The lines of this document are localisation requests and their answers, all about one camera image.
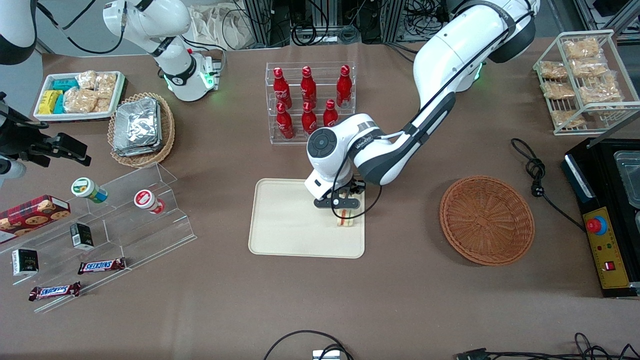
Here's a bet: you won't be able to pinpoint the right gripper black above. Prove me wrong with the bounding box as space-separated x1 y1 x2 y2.
0 92 92 169

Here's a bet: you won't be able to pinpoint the Snickers chocolate bar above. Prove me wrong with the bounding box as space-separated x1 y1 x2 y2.
28 281 82 302
77 257 127 275

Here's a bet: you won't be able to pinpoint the sandwich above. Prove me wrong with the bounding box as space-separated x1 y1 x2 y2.
335 209 362 229

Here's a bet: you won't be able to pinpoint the yellow snack packet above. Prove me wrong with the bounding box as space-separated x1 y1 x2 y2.
38 89 64 115

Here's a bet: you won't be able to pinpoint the round brown wicker basket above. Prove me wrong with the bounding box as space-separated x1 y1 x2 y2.
439 175 536 267

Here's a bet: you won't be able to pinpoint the red tartan cookie box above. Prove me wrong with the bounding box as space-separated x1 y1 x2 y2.
0 194 72 239

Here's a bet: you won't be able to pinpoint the oval light wicker basket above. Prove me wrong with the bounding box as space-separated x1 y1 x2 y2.
107 92 176 169

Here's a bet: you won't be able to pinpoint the clear acrylic tiered stand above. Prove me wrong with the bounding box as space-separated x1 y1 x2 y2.
0 162 198 314

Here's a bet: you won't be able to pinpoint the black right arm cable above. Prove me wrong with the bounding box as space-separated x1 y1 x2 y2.
36 0 127 56

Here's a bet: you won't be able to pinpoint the red lid yogurt cup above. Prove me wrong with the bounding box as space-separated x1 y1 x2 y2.
133 189 166 215

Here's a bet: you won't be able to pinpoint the clear bag of crackers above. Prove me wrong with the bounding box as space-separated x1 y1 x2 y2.
551 109 586 129
541 81 576 100
570 57 609 79
578 74 624 106
538 60 569 81
563 38 601 60

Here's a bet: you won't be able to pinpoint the clear acrylic bottle rack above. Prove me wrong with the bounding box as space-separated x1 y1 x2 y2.
265 61 357 146

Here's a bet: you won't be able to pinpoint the black machine yellow panel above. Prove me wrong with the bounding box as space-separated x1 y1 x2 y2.
560 127 640 300

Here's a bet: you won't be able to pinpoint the red cola bottle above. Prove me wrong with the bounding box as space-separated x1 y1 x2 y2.
300 65 318 108
273 67 293 109
323 99 340 127
336 64 353 109
301 102 318 135
276 102 295 140

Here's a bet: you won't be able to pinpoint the white wire rack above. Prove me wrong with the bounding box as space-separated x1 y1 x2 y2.
533 29 640 136

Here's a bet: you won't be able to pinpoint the white rectangular snack tray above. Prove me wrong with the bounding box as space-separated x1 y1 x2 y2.
33 70 126 123

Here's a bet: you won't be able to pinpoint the silver foil package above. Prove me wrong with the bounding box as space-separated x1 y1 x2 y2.
113 97 161 151
113 102 164 157

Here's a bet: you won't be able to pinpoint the cream plastic tray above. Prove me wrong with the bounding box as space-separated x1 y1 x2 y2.
248 178 366 259

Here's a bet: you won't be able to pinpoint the dark green small box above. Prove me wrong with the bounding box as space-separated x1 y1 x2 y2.
69 222 95 251
11 248 40 277

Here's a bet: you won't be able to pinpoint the black cables with connector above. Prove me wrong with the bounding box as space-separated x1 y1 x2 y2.
454 332 640 360

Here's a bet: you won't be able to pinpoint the black power cable with plug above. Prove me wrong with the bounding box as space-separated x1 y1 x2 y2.
510 138 587 232

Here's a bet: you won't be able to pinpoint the black looped floor cable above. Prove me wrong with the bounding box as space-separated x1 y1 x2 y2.
263 329 354 360

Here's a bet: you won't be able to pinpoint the green lid yogurt cup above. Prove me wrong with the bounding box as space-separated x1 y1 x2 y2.
70 177 109 205

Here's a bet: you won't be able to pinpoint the beige cloth bag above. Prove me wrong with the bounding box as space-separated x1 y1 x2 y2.
189 4 257 51

